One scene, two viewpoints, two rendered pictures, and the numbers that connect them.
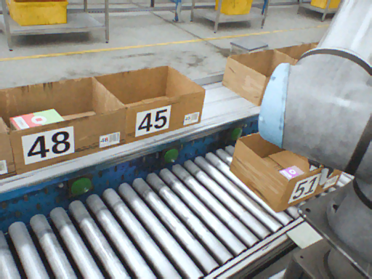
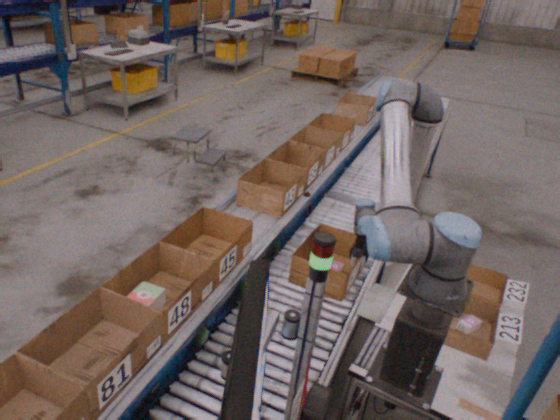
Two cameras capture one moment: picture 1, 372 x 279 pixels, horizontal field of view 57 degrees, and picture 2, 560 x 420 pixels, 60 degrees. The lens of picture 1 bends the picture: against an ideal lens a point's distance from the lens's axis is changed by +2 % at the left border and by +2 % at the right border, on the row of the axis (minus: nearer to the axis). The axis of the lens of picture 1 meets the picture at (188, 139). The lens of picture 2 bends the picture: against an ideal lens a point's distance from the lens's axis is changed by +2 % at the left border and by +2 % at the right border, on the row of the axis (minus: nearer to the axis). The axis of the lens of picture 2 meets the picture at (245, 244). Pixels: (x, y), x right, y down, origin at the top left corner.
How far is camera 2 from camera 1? 1.09 m
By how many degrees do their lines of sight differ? 20
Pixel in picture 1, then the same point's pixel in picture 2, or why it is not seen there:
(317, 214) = (407, 290)
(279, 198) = (341, 290)
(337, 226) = (421, 292)
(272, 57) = (266, 165)
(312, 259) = (406, 316)
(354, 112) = (422, 237)
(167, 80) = (203, 219)
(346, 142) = (423, 251)
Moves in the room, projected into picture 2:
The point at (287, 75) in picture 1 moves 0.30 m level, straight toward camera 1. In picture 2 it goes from (384, 225) to (424, 281)
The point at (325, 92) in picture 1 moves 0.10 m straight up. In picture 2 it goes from (406, 230) to (414, 202)
